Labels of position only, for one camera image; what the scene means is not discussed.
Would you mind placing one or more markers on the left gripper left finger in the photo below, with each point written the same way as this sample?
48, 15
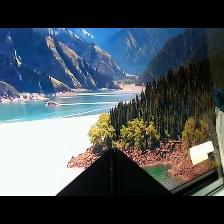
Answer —
93, 181

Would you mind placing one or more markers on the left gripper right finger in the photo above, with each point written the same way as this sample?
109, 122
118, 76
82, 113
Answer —
133, 181

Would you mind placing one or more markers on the silver frame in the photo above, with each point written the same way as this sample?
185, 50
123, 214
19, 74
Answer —
213, 190

